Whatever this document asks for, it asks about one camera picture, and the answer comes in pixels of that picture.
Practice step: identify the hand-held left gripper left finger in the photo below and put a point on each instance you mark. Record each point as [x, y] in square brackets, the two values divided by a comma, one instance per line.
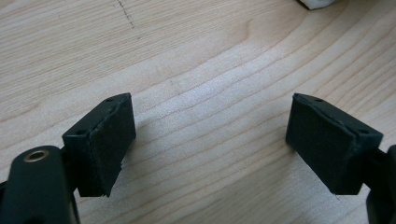
[106, 149]

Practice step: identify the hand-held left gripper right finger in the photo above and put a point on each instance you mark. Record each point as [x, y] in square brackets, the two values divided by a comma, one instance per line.
[323, 146]

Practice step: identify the white object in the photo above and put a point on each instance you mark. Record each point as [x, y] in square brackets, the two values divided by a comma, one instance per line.
[317, 3]

